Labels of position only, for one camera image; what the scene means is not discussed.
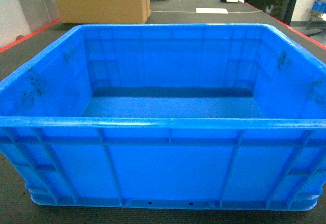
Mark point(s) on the large cardboard box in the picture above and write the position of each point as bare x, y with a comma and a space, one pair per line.
104, 11

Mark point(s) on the large blue plastic crate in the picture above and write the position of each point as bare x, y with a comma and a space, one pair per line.
184, 116

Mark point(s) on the white flat board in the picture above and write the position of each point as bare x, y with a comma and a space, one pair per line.
212, 11

